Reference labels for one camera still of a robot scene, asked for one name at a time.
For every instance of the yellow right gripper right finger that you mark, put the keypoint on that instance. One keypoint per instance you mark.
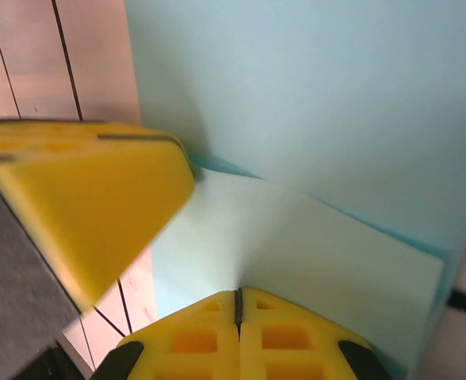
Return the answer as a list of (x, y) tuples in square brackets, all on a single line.
[(296, 348)]

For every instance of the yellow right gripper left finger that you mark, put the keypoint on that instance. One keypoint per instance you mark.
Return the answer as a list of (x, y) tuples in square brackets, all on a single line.
[(185, 348)]

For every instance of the teal paper sheet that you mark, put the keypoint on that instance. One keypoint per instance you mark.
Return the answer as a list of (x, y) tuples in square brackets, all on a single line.
[(296, 99)]

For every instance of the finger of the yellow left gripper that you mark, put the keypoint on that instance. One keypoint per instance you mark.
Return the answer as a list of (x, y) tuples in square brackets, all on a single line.
[(58, 132), (98, 206)]

